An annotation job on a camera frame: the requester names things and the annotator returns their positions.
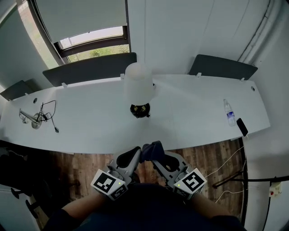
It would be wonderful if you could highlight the small dark grey desk divider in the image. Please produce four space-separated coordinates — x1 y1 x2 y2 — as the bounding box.
0 79 35 102

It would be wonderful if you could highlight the grey wall pipe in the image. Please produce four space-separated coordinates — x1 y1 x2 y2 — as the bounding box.
236 0 281 64

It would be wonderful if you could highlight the black office chair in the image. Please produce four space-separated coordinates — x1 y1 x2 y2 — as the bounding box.
0 146 51 220

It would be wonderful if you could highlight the silver metal stand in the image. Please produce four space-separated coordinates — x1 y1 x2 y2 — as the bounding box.
19 108 42 130

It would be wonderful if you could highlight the white shade black base lamp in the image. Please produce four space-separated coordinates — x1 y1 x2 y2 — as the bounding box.
123 62 158 119

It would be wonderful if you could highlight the dark framed window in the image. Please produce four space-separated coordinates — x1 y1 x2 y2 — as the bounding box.
17 0 132 64

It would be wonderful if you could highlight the person's right forearm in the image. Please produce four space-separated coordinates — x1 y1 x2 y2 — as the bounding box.
185 193 231 220

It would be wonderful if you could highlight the clear plastic water bottle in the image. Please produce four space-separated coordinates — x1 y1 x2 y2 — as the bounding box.
223 98 237 127

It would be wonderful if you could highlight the person's dark blue shirt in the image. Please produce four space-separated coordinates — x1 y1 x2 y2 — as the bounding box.
44 182 248 231

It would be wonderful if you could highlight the long dark grey desk divider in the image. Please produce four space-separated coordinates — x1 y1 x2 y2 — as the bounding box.
42 52 138 88

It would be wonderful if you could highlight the dark blue cloth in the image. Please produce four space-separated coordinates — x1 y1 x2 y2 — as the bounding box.
140 140 166 162

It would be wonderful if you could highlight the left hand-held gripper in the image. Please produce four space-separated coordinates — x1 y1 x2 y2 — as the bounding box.
90 146 142 201

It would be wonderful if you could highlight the white charging cable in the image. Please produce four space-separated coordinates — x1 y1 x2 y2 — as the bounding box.
205 145 247 179

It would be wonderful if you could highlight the white roller blind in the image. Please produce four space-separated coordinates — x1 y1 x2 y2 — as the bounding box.
35 0 127 44

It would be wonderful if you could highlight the white wall socket box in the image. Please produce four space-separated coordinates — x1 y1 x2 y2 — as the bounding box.
269 181 283 199

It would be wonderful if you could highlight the person's left forearm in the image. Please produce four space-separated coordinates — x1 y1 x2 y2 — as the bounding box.
61 192 109 220

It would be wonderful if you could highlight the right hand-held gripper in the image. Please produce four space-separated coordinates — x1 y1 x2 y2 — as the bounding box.
152 151 208 200

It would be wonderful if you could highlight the black smartphone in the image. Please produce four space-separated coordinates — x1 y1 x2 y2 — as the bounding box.
236 117 249 137

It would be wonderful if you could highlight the black floor cable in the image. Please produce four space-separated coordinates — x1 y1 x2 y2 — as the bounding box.
212 175 289 188

